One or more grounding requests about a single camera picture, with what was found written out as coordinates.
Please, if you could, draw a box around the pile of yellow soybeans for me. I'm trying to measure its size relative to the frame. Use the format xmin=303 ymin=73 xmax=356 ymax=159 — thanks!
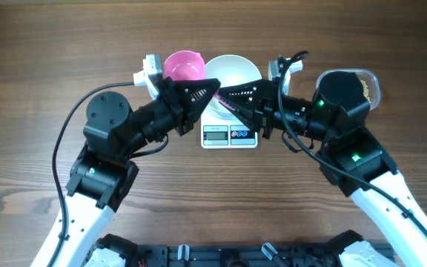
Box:
xmin=360 ymin=80 xmax=371 ymax=103

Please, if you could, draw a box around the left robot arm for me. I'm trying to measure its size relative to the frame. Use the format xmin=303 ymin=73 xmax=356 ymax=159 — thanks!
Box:
xmin=32 ymin=78 xmax=220 ymax=266

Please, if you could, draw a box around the clear plastic food container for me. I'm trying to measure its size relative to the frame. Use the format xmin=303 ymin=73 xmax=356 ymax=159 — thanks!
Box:
xmin=316 ymin=68 xmax=381 ymax=110

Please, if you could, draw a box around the pink plastic scoop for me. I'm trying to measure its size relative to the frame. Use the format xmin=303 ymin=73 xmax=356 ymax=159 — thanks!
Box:
xmin=162 ymin=50 xmax=241 ymax=114

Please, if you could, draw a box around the white round bowl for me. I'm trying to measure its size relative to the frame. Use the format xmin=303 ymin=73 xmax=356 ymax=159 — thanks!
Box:
xmin=204 ymin=54 xmax=263 ymax=120

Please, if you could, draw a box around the left black cable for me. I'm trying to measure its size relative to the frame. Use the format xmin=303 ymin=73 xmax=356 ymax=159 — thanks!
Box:
xmin=44 ymin=82 xmax=136 ymax=267

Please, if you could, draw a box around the white digital kitchen scale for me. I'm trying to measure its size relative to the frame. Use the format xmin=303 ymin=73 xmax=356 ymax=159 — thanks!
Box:
xmin=201 ymin=107 xmax=258 ymax=149

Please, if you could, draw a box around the right black cable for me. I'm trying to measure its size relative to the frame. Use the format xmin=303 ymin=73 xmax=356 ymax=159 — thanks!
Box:
xmin=277 ymin=50 xmax=427 ymax=257

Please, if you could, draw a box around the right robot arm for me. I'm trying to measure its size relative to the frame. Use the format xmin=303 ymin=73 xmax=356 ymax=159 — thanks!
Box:
xmin=218 ymin=71 xmax=427 ymax=266

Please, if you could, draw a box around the black cable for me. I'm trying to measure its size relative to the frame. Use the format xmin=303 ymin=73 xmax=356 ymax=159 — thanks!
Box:
xmin=44 ymin=82 xmax=136 ymax=267
xmin=277 ymin=50 xmax=427 ymax=257

